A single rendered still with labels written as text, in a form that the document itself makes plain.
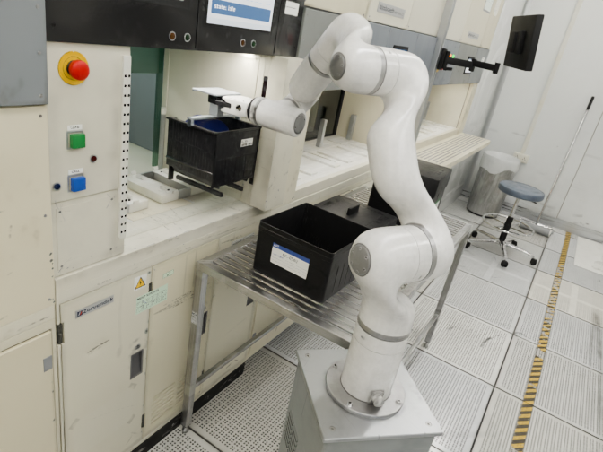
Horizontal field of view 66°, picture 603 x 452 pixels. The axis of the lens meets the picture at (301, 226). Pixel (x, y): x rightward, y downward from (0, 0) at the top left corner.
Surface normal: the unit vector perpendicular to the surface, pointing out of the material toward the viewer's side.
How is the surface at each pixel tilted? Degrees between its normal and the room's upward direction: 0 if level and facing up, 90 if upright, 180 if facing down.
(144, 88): 90
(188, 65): 90
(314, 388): 0
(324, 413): 0
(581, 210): 90
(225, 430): 0
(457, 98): 90
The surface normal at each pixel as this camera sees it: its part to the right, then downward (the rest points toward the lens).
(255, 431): 0.18, -0.90
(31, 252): 0.83, 0.36
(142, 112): -0.53, 0.25
